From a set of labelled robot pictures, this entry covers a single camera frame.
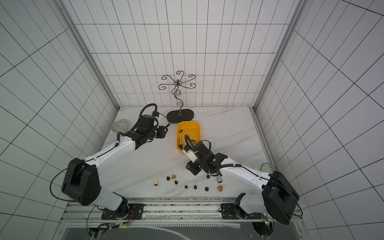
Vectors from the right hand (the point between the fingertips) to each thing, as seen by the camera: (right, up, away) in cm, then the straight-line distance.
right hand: (188, 161), depth 82 cm
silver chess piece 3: (+17, -10, 0) cm, 20 cm away
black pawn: (+11, -9, +2) cm, 15 cm away
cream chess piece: (-18, -11, -1) cm, 21 cm away
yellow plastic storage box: (+1, +17, +22) cm, 28 cm away
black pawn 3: (+4, -13, -2) cm, 14 cm away
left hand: (-15, +16, +6) cm, 23 cm away
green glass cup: (+48, -6, +7) cm, 49 cm away
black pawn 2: (+10, -14, -3) cm, 18 cm away
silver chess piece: (-6, +11, +18) cm, 22 cm away
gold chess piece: (+17, -14, -3) cm, 22 cm away
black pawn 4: (-7, -11, -1) cm, 13 cm away
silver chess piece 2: (-5, +6, +13) cm, 15 cm away
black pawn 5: (-12, -10, +1) cm, 15 cm away
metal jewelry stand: (-8, +27, +31) cm, 42 cm away
